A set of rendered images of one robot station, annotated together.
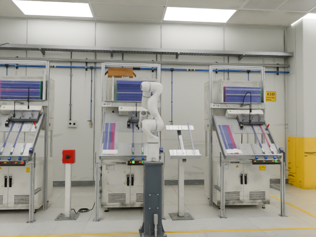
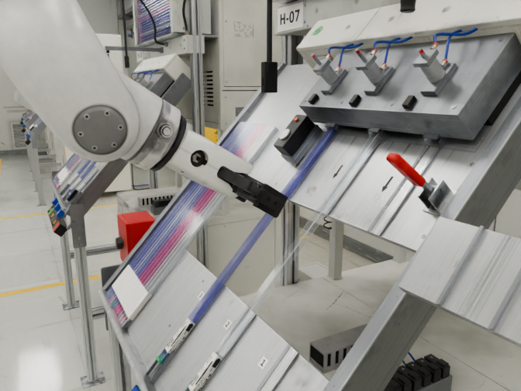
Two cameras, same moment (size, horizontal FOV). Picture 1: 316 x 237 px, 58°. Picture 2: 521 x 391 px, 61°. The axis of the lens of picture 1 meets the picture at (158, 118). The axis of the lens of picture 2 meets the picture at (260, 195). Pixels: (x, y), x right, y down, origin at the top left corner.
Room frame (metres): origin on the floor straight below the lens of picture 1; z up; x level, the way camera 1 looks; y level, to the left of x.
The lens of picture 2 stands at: (3.19, -0.36, 1.18)
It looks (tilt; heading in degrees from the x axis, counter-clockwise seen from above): 14 degrees down; 66
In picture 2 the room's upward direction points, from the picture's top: straight up
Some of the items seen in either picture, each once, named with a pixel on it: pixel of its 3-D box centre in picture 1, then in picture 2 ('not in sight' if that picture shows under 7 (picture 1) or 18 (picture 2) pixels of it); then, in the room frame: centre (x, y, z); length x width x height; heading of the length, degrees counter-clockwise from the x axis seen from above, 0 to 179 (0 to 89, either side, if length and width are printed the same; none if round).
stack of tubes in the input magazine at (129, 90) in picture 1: (135, 91); not in sight; (3.78, 0.30, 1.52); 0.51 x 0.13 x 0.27; 95
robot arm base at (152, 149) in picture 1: (152, 152); not in sight; (2.85, 0.05, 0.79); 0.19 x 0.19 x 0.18
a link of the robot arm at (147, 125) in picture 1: (149, 131); not in sight; (2.84, 0.08, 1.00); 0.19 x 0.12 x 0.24; 108
